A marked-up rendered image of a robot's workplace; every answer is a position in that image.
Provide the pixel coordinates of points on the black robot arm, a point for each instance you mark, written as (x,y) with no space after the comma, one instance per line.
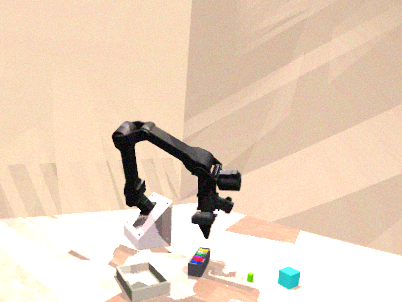
(196,160)

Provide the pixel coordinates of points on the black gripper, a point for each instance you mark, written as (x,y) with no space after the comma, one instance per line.
(205,216)

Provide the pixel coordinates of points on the cyan cube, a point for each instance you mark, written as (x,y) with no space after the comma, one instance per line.
(289,277)

